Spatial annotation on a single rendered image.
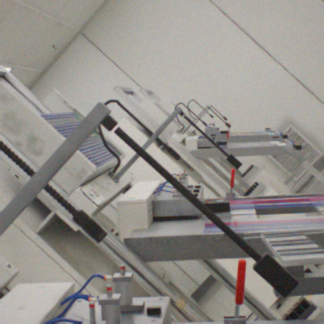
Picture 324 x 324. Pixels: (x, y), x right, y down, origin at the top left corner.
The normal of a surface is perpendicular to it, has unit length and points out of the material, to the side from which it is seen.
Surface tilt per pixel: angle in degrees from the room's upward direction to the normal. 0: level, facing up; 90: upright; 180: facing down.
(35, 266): 90
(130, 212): 90
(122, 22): 90
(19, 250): 90
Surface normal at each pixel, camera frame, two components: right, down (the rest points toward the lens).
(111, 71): -0.08, 0.08
